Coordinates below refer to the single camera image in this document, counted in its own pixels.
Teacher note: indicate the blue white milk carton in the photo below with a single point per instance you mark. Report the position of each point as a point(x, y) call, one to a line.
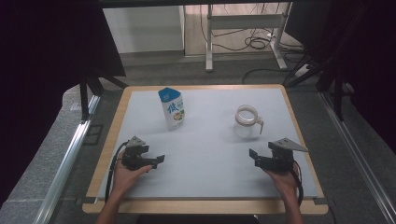
point(173, 112)

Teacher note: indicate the person's left hand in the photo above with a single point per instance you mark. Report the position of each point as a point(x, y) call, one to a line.
point(124, 180)

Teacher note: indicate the clear glass pitcher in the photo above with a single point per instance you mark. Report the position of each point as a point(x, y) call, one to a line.
point(247, 124)

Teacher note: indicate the black tripod stand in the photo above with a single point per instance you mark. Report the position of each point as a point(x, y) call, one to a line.
point(83, 99)

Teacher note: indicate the black curtain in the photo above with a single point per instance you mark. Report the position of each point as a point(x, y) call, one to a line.
point(37, 62)
point(373, 46)

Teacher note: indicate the aluminium rail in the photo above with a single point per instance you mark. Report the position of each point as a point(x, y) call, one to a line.
point(67, 161)
point(358, 158)

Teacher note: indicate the black metal stand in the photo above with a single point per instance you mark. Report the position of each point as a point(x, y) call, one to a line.
point(338, 99)

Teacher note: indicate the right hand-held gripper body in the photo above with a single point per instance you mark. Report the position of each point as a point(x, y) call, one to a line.
point(280, 160)

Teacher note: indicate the person's right hand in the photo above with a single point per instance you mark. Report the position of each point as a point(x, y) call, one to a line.
point(286, 183)

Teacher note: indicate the person's dark clothing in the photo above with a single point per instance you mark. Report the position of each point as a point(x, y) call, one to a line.
point(196, 220)

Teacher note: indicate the white metal desk frame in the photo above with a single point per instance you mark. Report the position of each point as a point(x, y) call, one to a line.
point(246, 21)

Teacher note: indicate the white power strip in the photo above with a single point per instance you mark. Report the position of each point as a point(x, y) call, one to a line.
point(301, 71)

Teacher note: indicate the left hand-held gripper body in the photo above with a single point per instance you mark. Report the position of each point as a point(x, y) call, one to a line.
point(134, 158)

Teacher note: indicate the white panel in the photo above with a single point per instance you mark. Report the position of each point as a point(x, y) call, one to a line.
point(143, 28)

